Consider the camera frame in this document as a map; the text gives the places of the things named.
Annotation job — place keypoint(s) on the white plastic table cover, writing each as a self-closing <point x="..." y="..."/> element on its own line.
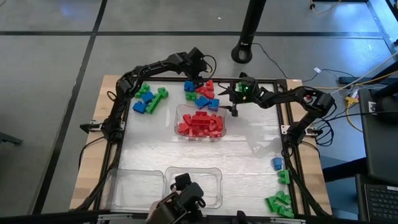
<point x="155" y="149"/>

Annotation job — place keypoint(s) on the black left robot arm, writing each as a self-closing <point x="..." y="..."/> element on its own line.
<point x="149" y="67"/>

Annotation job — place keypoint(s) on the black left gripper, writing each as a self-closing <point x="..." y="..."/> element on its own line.
<point x="198" y="63"/>

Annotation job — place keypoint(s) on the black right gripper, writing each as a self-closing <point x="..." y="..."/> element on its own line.
<point x="245" y="91"/>

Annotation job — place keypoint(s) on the large red building block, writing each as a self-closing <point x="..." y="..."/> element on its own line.
<point x="201" y="119"/>

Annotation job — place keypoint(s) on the long green building block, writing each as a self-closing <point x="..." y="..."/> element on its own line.
<point x="154" y="103"/>

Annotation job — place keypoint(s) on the black computer case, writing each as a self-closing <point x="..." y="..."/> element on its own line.
<point x="379" y="140"/>

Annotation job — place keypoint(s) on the yellow plug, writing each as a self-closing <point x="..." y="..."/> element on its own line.
<point x="351" y="100"/>

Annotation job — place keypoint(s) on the blue toy building block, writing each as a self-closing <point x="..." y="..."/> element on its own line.
<point x="202" y="102"/>
<point x="214" y="104"/>
<point x="189" y="86"/>
<point x="139" y="107"/>
<point x="277" y="163"/>
<point x="148" y="96"/>

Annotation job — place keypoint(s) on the white floor tag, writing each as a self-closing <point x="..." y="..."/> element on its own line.
<point x="317" y="70"/>

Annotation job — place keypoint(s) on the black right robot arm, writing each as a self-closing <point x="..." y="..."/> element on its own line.
<point x="320" y="101"/>

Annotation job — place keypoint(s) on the black furniture foot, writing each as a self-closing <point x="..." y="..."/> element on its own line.
<point x="9" y="138"/>

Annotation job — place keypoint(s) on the red toy building block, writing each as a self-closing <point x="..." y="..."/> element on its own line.
<point x="187" y="119"/>
<point x="183" y="127"/>
<point x="217" y="123"/>
<point x="194" y="131"/>
<point x="215" y="133"/>
<point x="201" y="91"/>
<point x="209" y="95"/>
<point x="210" y="85"/>
<point x="205" y="132"/>

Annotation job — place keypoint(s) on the black laptop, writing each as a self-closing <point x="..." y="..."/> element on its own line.
<point x="382" y="202"/>

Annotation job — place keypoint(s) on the black metal table frame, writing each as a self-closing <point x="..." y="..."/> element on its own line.
<point x="270" y="81"/>

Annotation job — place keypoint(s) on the clear plastic bin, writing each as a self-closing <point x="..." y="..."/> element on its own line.
<point x="133" y="191"/>
<point x="214" y="186"/>
<point x="180" y="109"/>

